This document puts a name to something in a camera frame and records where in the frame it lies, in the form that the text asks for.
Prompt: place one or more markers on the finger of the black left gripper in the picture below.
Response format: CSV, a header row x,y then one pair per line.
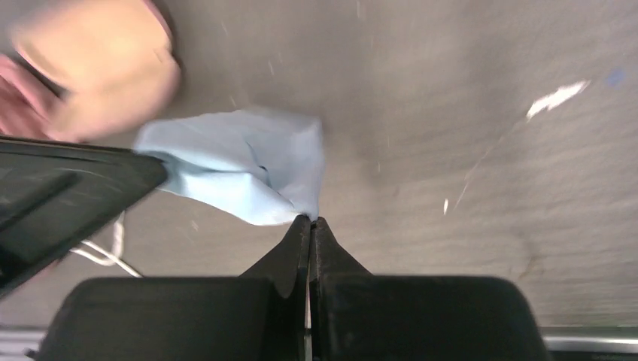
x,y
54,195

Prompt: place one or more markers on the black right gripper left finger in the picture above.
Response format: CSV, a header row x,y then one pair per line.
x,y
258,315

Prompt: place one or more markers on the pink glasses case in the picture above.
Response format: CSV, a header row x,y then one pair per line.
x,y
88,69

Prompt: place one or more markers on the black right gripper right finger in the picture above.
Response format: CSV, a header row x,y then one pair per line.
x,y
357,315

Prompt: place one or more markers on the light blue cleaning cloth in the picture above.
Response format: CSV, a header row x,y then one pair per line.
x,y
260,165

